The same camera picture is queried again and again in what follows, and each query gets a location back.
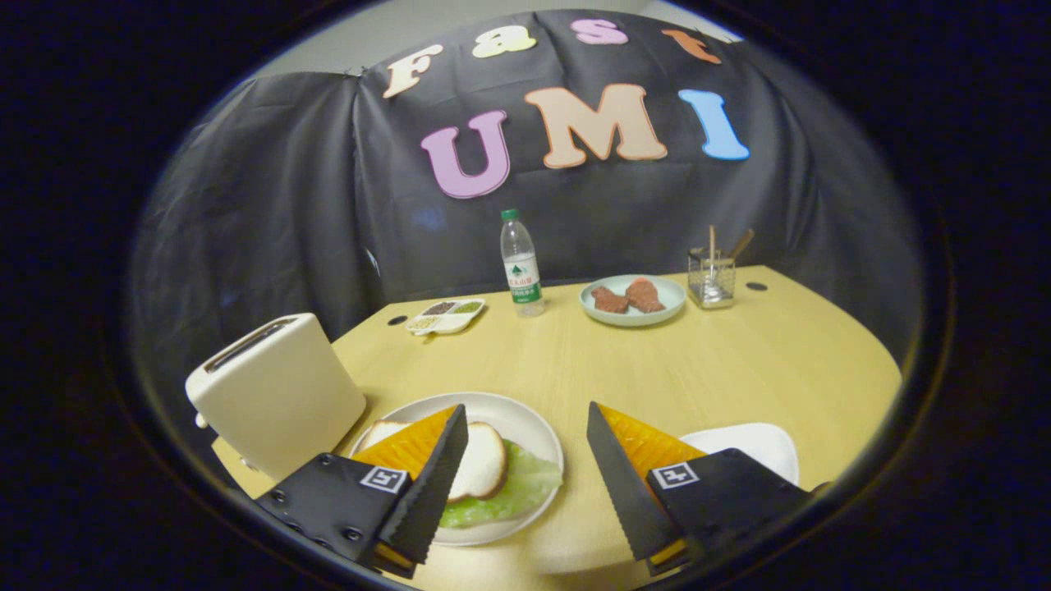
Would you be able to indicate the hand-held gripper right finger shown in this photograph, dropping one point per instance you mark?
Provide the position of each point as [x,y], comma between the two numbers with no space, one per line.
[624,484]

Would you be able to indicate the clear plastic water bottle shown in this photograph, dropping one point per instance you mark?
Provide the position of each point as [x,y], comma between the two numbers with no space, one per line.
[522,279]

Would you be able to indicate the black backdrop cloth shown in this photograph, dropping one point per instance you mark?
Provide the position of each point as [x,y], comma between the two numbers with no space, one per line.
[271,205]

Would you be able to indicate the white divided condiment dish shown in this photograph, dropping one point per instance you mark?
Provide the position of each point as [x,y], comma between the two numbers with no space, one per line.
[446,317]

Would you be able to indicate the toasted bread slice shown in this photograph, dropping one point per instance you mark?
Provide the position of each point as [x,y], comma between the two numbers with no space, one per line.
[480,464]

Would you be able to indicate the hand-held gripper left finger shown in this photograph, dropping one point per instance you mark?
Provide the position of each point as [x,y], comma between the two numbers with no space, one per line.
[431,492]

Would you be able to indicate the brown meat patty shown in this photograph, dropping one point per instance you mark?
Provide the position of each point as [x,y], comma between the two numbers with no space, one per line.
[610,300]
[644,296]

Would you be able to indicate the pale green round plate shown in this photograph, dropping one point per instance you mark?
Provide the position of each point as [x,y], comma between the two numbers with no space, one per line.
[632,320]

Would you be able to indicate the wooden utensil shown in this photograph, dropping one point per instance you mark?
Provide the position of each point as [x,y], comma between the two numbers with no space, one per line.
[712,242]
[741,245]

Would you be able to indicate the green lettuce leaf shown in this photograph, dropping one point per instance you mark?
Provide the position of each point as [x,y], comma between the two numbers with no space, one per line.
[525,484]

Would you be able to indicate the white rounded square plate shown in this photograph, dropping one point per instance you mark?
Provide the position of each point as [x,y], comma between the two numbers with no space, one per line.
[755,439]

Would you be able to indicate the round white plate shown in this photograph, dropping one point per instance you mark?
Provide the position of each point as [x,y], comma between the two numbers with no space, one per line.
[509,414]

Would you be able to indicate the white toaster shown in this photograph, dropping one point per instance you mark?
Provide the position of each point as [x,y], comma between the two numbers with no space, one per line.
[279,402]

